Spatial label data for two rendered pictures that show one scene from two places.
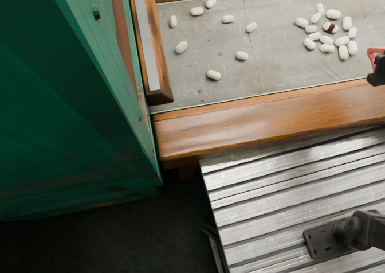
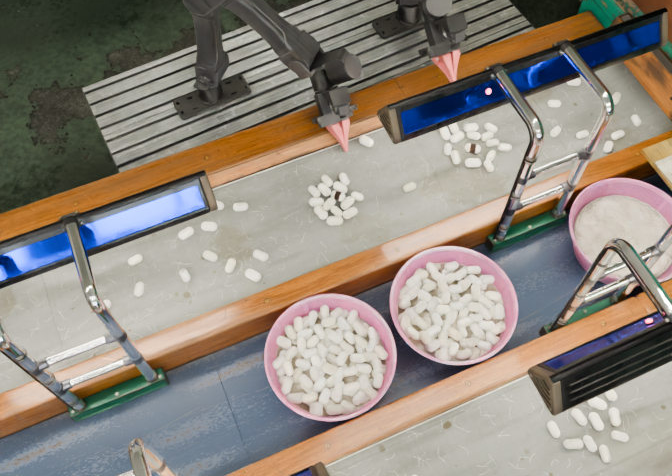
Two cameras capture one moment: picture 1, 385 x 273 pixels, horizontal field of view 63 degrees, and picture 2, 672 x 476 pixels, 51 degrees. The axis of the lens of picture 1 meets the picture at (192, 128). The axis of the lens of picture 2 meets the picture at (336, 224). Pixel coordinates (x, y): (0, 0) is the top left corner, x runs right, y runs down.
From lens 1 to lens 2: 179 cm
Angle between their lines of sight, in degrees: 45
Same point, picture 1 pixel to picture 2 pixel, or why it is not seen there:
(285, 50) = (512, 121)
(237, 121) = (538, 45)
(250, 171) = not seen: hidden behind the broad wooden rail
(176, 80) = (604, 74)
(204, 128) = (564, 35)
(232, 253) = not seen: outside the picture
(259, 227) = (479, 11)
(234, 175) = not seen: hidden behind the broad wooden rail
